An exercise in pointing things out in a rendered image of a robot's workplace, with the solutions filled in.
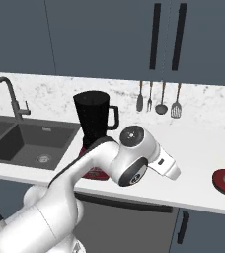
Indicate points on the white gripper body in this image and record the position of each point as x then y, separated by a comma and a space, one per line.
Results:
173, 170

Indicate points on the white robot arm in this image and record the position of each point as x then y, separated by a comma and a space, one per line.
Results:
65, 197

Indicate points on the red blender base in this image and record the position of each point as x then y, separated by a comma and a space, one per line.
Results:
96, 173

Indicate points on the black blender jar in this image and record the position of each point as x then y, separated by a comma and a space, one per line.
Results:
93, 113

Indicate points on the grey base cupboard door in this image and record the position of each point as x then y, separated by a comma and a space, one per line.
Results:
6, 192
213, 234

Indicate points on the grey dishwasher front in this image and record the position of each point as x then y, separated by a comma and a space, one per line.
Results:
127, 230

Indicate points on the dark grey sink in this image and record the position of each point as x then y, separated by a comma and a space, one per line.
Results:
25, 141

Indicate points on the dark grey tap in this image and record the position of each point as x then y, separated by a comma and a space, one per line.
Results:
15, 102

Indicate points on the grey wall cupboard door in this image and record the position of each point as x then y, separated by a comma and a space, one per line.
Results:
101, 36
15, 33
213, 39

